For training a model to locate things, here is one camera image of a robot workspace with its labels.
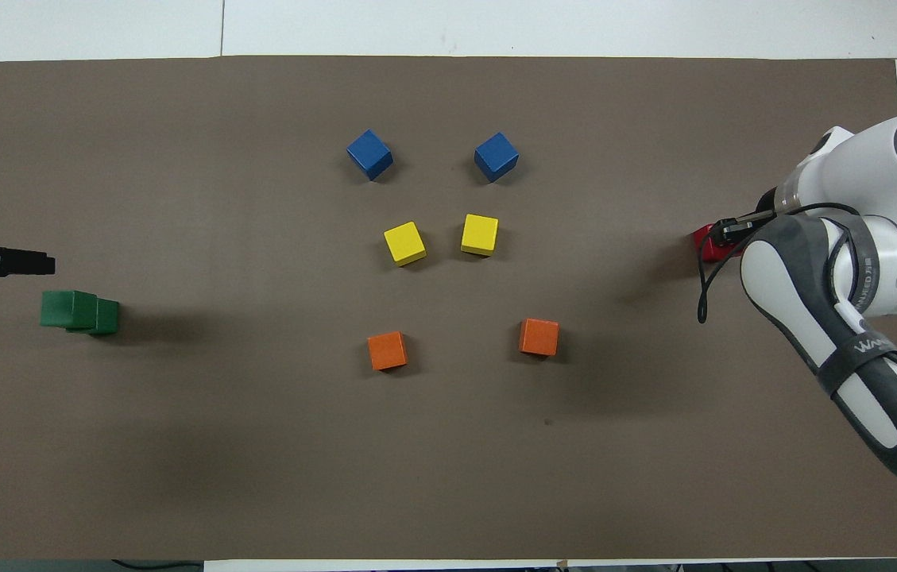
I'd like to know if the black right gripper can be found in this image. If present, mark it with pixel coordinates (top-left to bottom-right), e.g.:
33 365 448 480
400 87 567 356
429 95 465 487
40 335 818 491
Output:
709 188 782 245

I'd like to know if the black right arm gripper cable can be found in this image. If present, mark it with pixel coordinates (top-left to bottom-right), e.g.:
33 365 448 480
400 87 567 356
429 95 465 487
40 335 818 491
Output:
696 202 866 325

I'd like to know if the thin black floor cable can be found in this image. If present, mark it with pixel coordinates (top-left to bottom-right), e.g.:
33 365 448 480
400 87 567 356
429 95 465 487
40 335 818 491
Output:
110 558 204 572

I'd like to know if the orange wooden cube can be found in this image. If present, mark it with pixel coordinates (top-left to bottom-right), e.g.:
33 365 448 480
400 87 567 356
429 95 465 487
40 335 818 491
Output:
518 317 561 358
366 330 409 373

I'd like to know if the black velcro cable strap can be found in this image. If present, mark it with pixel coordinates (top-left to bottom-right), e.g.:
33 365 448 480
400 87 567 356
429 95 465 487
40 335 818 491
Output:
816 332 897 396
818 214 890 317

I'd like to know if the yellow wooden cube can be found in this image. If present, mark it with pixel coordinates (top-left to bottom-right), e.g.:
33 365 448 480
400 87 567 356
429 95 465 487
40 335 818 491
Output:
460 213 500 257
383 221 428 268

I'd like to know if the green wooden cube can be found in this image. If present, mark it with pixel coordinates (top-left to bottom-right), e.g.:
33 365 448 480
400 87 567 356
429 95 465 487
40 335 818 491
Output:
40 290 99 331
67 298 121 337

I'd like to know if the blue wooden cube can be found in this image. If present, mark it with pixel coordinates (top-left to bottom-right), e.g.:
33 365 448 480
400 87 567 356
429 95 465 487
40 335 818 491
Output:
474 131 520 184
346 129 395 182

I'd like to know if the brown table mat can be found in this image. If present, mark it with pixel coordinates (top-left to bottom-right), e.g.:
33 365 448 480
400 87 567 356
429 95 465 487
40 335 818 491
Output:
0 54 897 561

